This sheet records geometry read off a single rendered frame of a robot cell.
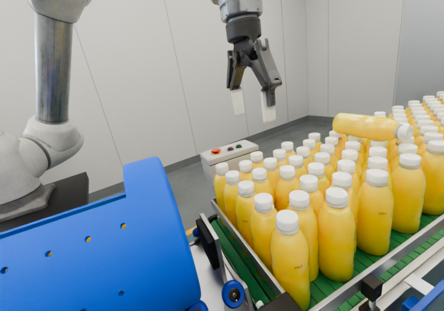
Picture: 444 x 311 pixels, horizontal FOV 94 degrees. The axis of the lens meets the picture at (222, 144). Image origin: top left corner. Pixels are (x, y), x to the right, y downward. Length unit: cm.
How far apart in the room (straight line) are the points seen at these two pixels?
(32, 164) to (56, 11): 51
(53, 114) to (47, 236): 70
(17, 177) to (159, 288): 73
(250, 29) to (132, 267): 45
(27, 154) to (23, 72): 226
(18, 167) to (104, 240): 67
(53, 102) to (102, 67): 220
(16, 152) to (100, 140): 225
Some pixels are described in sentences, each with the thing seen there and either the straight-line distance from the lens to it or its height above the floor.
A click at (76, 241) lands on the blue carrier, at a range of 34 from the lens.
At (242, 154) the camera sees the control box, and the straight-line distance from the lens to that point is 75.
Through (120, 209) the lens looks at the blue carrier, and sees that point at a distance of 34.
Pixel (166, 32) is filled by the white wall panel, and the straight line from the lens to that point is 342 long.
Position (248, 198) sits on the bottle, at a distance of 51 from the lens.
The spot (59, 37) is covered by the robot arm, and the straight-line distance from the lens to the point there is 91.
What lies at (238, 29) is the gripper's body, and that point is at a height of 144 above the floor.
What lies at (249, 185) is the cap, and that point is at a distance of 50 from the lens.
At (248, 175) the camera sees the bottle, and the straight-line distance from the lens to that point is 62.
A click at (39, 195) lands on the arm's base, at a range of 102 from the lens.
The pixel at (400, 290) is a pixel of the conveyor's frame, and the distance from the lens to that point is 62.
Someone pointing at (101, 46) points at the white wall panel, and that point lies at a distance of 320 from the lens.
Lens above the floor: 136
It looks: 18 degrees down
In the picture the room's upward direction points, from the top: 9 degrees counter-clockwise
